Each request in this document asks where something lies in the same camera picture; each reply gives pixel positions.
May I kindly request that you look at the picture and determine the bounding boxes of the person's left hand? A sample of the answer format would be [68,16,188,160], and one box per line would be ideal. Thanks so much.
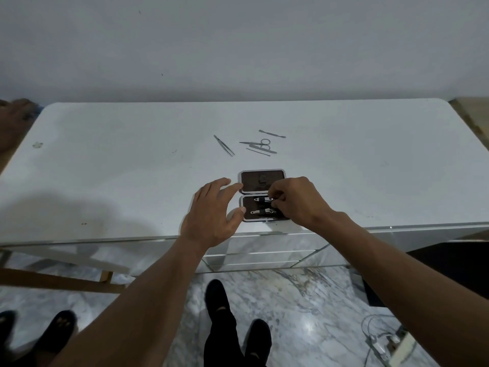
[180,178,247,252]

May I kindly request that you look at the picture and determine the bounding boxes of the small silver scissors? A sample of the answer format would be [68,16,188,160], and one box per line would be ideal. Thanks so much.
[239,138,278,154]

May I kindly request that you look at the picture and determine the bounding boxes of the black slipper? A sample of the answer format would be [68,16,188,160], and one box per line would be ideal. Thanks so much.
[0,310,18,352]
[35,310,78,357]

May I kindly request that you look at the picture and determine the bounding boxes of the silver tweezers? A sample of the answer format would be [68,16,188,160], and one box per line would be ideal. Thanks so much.
[213,135,235,157]

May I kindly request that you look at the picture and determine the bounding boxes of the person's left forearm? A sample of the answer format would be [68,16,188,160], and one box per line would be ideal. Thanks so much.
[50,235,210,367]

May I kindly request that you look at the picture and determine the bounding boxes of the person's leg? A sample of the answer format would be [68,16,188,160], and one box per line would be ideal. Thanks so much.
[244,319,273,367]
[203,279,246,367]

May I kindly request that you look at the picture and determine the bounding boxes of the grey cable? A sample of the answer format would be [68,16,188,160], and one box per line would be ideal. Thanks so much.
[361,314,406,367]

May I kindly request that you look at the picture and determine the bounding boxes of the person's right forearm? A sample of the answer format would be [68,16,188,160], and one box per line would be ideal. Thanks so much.
[311,211,489,367]

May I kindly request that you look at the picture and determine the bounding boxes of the person's left leg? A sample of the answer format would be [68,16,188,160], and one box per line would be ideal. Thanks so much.
[203,279,246,367]

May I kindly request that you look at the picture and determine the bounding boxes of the person's right leg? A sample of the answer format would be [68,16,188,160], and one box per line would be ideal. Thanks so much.
[244,319,273,367]

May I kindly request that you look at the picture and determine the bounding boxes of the black manicure case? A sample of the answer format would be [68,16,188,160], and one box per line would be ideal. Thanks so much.
[238,169,290,223]

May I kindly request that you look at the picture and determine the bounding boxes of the wooden frame bar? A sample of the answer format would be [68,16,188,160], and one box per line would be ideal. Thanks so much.
[0,267,127,295]

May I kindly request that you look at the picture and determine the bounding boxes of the person's right hand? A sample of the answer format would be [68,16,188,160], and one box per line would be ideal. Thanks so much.
[267,176,338,232]

